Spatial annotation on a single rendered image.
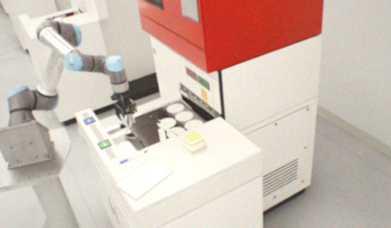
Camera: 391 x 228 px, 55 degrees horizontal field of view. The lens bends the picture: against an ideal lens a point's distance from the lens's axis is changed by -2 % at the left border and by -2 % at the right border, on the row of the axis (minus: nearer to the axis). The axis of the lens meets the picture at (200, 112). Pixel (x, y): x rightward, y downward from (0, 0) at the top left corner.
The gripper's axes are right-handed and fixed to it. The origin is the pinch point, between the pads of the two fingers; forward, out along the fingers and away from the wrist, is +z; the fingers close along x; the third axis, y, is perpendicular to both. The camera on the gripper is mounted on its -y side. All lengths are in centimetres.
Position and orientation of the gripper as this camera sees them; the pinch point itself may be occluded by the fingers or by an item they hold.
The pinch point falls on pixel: (128, 124)
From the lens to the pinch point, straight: 187.2
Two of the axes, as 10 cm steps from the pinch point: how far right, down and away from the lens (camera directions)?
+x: 8.1, -3.8, 4.4
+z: 1.0, 8.4, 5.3
